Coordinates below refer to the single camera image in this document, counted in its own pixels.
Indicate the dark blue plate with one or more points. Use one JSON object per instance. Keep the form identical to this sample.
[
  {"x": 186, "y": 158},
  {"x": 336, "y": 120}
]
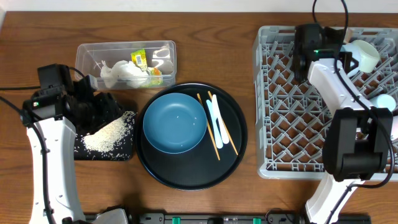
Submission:
[{"x": 174, "y": 123}]

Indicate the round black serving tray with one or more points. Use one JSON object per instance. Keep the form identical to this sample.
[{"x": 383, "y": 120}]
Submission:
[{"x": 199, "y": 167}]

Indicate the light blue cup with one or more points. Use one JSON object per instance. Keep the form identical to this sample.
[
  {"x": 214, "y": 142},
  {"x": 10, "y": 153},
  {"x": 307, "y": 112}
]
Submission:
[{"x": 384, "y": 101}]

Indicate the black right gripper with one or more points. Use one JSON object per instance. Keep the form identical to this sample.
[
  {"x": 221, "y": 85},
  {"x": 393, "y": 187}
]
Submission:
[{"x": 345, "y": 56}]

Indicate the light blue small bowl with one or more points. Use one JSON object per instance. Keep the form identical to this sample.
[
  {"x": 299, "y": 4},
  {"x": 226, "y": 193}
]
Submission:
[{"x": 351, "y": 59}]

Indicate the black rail with green clips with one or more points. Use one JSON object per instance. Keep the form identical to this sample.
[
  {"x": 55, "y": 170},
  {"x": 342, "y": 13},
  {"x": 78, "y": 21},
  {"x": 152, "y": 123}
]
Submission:
[{"x": 272, "y": 217}]

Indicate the white napkin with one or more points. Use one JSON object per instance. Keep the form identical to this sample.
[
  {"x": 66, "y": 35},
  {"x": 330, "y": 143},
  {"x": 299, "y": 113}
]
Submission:
[
  {"x": 107, "y": 76},
  {"x": 131, "y": 74}
]

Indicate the teal green bowl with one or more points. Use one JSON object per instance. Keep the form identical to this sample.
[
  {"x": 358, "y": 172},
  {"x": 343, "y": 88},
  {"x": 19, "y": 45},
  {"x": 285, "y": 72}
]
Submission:
[{"x": 369, "y": 56}]

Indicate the clear plastic waste bin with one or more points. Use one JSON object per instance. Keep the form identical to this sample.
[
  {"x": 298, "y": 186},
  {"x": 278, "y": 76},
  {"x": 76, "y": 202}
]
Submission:
[{"x": 161, "y": 54}]

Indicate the pink cup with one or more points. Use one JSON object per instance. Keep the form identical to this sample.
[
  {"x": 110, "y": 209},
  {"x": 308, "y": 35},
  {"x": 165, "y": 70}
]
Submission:
[{"x": 394, "y": 129}]

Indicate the black rectangular tray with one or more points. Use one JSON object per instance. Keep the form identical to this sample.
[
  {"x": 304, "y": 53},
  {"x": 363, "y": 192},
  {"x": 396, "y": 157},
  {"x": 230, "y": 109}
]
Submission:
[{"x": 118, "y": 152}]

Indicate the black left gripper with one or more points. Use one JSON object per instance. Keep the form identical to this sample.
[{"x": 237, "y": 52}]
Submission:
[{"x": 101, "y": 109}]

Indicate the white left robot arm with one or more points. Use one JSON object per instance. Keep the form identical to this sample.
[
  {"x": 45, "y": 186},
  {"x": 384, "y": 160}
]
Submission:
[{"x": 54, "y": 116}]

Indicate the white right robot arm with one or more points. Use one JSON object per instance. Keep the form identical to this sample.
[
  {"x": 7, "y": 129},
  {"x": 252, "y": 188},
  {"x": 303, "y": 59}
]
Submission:
[{"x": 358, "y": 142}]

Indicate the yellow snack wrapper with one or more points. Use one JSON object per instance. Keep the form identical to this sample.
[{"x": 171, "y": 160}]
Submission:
[{"x": 140, "y": 60}]

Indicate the grey dishwasher rack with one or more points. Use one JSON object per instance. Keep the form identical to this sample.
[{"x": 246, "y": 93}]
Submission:
[{"x": 291, "y": 118}]

